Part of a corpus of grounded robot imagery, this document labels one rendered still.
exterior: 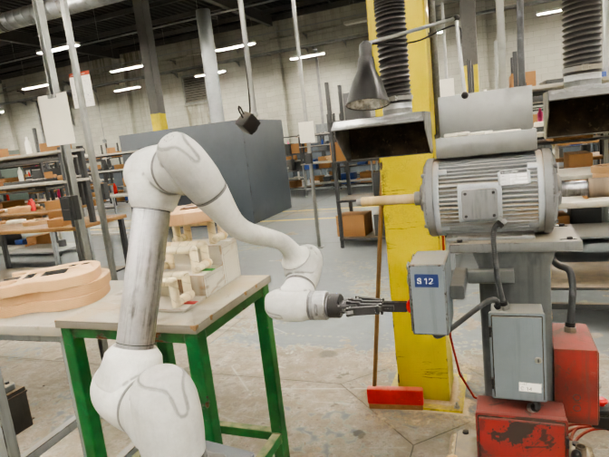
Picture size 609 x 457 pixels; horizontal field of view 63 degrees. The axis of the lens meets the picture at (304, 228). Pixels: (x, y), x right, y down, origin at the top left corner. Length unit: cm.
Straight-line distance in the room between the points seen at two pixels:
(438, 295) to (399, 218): 127
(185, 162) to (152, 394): 55
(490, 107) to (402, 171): 94
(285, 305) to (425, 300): 43
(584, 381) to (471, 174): 69
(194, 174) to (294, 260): 50
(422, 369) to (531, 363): 132
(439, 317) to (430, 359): 143
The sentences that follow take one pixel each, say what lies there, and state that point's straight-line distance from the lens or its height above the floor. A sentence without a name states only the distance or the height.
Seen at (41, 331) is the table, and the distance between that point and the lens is 216.
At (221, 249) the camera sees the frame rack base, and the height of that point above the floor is 108.
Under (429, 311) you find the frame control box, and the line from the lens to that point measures 139.
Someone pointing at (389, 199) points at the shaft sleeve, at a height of 125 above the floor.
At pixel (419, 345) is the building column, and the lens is 279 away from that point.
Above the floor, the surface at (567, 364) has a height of 74.
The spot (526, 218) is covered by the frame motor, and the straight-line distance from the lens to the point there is 157.
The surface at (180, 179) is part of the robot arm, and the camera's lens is 127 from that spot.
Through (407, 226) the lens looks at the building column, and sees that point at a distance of 260.
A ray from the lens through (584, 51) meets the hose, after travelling 169.
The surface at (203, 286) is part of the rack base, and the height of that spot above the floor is 98.
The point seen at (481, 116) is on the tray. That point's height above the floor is 149.
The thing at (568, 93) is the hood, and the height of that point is 152.
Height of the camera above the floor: 147
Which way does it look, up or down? 10 degrees down
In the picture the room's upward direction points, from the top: 6 degrees counter-clockwise
